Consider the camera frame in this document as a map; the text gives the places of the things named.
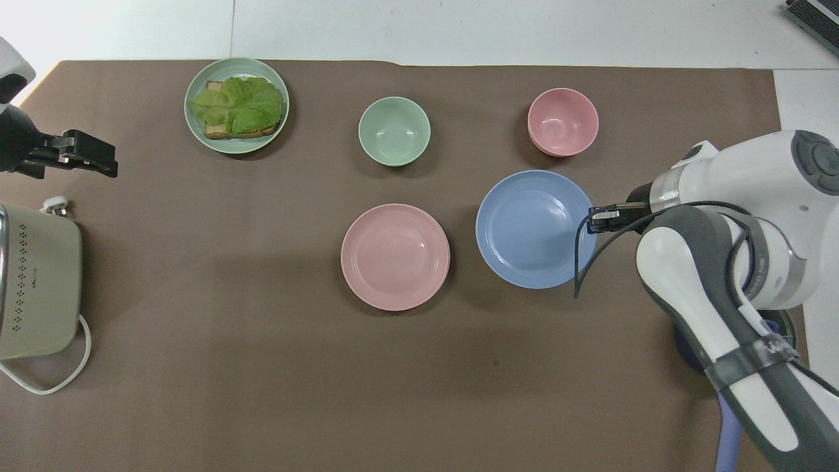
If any green plate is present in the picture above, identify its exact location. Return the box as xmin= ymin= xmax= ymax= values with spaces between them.
xmin=184 ymin=58 xmax=290 ymax=155

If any beige toaster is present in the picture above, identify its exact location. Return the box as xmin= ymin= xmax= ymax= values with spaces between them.
xmin=0 ymin=203 xmax=83 ymax=361

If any green lettuce leaf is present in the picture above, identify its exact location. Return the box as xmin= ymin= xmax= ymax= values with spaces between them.
xmin=189 ymin=76 xmax=284 ymax=136

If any pink plate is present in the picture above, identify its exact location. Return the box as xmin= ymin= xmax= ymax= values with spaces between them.
xmin=341 ymin=203 xmax=451 ymax=311

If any white power cable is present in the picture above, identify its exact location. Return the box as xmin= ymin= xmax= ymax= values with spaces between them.
xmin=0 ymin=313 xmax=92 ymax=395

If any green bowl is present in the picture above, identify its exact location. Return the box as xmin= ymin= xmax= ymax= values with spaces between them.
xmin=359 ymin=96 xmax=431 ymax=167

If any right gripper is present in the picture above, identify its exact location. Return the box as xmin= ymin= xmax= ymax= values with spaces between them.
xmin=623 ymin=182 xmax=658 ymax=233

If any pink bowl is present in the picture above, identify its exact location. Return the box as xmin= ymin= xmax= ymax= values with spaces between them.
xmin=528 ymin=88 xmax=599 ymax=157

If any blue plate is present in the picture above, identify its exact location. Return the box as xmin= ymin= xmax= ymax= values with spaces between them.
xmin=476 ymin=170 xmax=598 ymax=290

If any grey ribbed device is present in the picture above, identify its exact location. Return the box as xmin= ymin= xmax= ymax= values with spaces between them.
xmin=785 ymin=0 xmax=839 ymax=57

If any toasted bread slice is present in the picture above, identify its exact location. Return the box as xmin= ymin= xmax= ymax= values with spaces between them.
xmin=203 ymin=80 xmax=283 ymax=140

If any black cable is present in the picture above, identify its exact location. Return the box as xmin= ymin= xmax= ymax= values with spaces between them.
xmin=574 ymin=200 xmax=754 ymax=300

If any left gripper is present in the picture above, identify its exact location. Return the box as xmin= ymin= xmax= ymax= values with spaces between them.
xmin=0 ymin=104 xmax=48 ymax=180

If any blue pan with handle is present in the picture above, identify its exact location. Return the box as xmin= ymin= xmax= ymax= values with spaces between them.
xmin=674 ymin=308 xmax=798 ymax=472

